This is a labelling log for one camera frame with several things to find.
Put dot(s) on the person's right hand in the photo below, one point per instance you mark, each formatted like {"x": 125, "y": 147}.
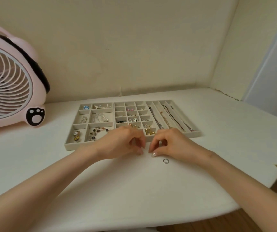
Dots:
{"x": 182, "y": 147}

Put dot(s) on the person's left hand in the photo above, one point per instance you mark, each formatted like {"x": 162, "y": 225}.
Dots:
{"x": 121, "y": 144}

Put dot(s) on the grey necklace tray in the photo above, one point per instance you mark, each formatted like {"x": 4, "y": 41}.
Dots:
{"x": 194, "y": 135}

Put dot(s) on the silver hoop earring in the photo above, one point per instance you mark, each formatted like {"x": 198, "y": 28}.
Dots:
{"x": 163, "y": 161}

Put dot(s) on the black bow earrings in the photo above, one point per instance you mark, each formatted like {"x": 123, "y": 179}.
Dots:
{"x": 120, "y": 121}

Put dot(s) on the gold oval hoop earring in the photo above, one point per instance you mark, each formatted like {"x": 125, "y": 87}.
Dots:
{"x": 149, "y": 132}

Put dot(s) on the grey earring grid tray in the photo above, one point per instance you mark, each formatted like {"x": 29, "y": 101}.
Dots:
{"x": 131, "y": 104}

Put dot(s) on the rhinestone bow brooch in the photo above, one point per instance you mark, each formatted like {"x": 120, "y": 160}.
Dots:
{"x": 105, "y": 106}

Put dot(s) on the grey bracelet tray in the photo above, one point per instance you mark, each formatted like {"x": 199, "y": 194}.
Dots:
{"x": 70, "y": 147}

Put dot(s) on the person's left forearm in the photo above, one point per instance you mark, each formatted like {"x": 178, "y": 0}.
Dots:
{"x": 37, "y": 188}

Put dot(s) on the person's right forearm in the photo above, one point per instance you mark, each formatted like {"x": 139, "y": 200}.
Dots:
{"x": 254, "y": 190}

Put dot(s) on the white table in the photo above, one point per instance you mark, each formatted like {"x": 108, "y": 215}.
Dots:
{"x": 153, "y": 190}

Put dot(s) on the white door panel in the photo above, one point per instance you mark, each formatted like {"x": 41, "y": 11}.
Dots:
{"x": 273, "y": 70}

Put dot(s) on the pink animal-shaped desk fan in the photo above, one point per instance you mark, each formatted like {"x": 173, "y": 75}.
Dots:
{"x": 8, "y": 86}

